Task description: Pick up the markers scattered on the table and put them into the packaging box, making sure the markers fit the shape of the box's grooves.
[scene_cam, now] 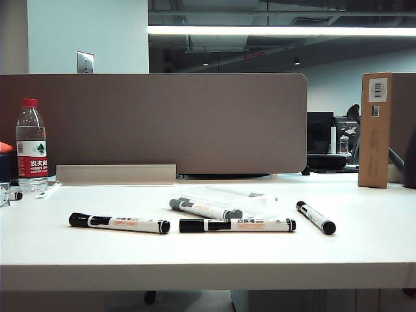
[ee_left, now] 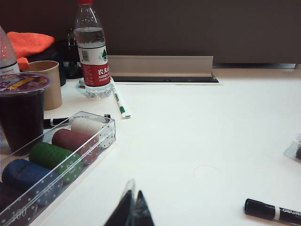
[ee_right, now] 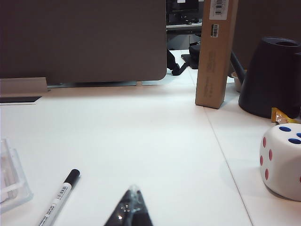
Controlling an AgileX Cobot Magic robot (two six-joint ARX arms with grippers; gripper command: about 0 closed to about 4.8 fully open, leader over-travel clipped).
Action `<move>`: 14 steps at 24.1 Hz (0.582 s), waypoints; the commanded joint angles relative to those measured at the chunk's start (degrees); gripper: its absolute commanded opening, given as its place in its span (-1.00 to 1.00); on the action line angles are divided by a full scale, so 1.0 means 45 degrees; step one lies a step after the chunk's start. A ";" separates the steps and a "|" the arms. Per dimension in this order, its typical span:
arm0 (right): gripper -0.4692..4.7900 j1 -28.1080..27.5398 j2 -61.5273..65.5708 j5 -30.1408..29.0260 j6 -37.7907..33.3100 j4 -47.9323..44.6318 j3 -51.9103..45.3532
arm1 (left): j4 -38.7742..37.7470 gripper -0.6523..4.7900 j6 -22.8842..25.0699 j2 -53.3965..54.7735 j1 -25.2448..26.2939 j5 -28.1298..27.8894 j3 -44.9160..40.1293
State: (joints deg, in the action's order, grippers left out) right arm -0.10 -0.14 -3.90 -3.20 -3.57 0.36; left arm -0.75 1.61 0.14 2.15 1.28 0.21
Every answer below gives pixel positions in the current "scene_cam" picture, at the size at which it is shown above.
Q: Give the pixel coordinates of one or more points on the small clear jar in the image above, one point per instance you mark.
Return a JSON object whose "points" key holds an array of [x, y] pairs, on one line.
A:
{"points": [[344, 144]]}

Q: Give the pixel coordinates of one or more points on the red ceiling sign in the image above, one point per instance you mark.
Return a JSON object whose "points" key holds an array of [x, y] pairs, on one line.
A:
{"points": [[254, 56]]}

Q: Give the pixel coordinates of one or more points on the dark blue box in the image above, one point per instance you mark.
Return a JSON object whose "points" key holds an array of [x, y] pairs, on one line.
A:
{"points": [[8, 167]]}

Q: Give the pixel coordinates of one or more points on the tall brown cardboard box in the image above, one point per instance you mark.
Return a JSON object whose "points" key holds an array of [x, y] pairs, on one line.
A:
{"points": [[373, 146]]}

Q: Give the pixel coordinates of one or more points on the white slim cylinder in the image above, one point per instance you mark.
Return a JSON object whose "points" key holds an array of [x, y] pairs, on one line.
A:
{"points": [[333, 139]]}

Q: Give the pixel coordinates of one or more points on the large brown desk partition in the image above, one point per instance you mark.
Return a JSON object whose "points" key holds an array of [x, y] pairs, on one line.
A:
{"points": [[162, 123]]}

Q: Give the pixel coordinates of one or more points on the white printed paper strip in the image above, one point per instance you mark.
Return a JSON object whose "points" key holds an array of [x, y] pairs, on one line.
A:
{"points": [[47, 191]]}

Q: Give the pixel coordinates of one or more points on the black chair caster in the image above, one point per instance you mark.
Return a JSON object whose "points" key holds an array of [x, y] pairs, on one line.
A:
{"points": [[150, 296]]}

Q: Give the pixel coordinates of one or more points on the black computer monitor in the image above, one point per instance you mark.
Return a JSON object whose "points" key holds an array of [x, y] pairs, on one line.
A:
{"points": [[320, 131]]}

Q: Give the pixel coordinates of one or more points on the red label water bottle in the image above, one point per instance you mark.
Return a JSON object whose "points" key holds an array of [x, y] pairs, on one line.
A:
{"points": [[32, 144]]}

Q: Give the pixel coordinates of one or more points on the black partition clamp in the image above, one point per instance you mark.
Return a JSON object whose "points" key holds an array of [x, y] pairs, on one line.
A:
{"points": [[306, 170]]}

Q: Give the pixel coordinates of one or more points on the dark office chair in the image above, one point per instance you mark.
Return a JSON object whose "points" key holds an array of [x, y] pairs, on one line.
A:
{"points": [[353, 112]]}

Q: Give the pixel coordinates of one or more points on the silver metal disc part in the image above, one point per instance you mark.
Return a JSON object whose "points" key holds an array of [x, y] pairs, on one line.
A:
{"points": [[4, 194]]}

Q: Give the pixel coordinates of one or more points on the metal wall switch plate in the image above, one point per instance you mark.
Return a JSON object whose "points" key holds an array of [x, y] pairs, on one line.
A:
{"points": [[85, 61]]}

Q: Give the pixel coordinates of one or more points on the beige partition bracket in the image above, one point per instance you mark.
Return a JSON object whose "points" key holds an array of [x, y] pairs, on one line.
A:
{"points": [[113, 174]]}

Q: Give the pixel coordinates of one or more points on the orange object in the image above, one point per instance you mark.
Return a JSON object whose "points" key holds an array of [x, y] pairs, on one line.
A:
{"points": [[6, 147]]}

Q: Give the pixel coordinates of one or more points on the markers in clear plastic bag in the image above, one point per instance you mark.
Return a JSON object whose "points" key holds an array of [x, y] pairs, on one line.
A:
{"points": [[227, 194]]}

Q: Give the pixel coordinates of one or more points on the long ceiling light strip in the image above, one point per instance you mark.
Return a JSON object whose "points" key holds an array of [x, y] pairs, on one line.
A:
{"points": [[276, 30]]}

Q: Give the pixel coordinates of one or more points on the black ceiling spotlight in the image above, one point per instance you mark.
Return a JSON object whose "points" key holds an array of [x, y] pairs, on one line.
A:
{"points": [[296, 61]]}

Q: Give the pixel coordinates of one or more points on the black round cushion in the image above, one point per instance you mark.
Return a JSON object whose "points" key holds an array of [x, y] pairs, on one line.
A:
{"points": [[326, 161]]}

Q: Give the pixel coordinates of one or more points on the black white whiteboard marker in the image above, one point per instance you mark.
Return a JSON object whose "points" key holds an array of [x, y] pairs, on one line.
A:
{"points": [[208, 211], [118, 223], [237, 225], [238, 213], [313, 216]]}

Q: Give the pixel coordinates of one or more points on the computer monitor with picture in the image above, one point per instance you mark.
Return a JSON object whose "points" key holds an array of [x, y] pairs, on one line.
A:
{"points": [[347, 128]]}

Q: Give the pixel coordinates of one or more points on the white under-desk cabinet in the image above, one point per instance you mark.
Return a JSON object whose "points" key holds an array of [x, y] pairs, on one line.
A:
{"points": [[325, 300]]}

